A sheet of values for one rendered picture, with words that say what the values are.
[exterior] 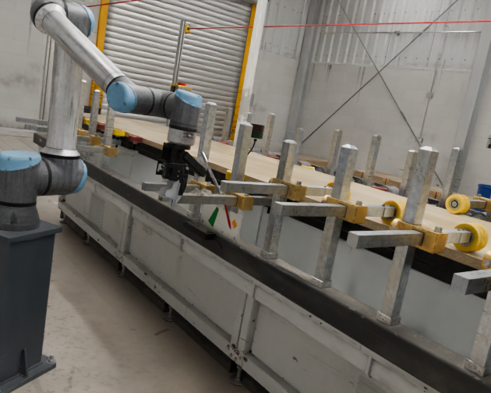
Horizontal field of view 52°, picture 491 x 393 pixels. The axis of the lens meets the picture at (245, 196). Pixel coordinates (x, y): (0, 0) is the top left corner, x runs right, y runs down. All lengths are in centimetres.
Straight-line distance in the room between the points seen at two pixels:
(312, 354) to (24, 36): 817
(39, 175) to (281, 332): 110
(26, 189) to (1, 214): 12
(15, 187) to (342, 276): 120
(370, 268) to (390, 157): 869
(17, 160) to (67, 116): 26
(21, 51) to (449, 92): 741
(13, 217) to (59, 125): 38
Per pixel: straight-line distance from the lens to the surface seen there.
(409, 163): 264
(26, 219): 200
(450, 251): 150
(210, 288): 243
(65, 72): 205
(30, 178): 198
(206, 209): 197
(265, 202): 189
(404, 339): 133
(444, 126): 975
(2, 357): 213
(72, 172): 208
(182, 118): 160
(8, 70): 935
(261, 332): 215
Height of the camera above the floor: 119
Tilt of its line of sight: 10 degrees down
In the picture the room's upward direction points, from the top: 10 degrees clockwise
